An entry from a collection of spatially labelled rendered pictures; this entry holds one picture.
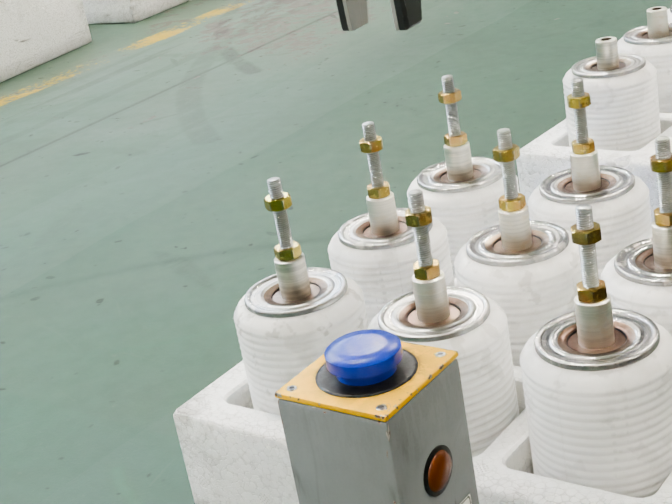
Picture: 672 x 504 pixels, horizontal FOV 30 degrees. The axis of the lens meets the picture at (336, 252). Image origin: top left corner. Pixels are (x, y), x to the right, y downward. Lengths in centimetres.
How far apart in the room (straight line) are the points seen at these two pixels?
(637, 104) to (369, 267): 45
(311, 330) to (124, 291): 80
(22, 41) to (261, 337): 224
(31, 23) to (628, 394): 248
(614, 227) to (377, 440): 42
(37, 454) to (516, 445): 63
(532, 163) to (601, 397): 61
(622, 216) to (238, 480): 36
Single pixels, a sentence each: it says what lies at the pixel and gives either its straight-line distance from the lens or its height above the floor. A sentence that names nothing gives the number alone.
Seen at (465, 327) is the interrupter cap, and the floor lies 25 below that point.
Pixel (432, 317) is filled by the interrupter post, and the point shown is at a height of 25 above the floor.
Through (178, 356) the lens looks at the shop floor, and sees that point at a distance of 144.
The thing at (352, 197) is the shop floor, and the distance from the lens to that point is 180.
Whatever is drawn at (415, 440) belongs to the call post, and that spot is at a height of 29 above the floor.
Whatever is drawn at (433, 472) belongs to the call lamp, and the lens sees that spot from 65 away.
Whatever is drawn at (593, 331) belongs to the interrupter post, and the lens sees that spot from 77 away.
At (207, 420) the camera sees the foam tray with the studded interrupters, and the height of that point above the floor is 18.
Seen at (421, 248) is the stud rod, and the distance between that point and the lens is 82.
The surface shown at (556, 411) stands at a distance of 77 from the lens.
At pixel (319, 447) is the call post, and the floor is 29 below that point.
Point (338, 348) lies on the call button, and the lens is 65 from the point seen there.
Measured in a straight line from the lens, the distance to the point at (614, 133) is 132.
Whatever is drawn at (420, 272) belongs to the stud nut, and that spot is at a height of 29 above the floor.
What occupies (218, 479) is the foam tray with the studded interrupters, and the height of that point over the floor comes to 13.
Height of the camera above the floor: 62
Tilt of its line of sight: 22 degrees down
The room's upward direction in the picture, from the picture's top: 10 degrees counter-clockwise
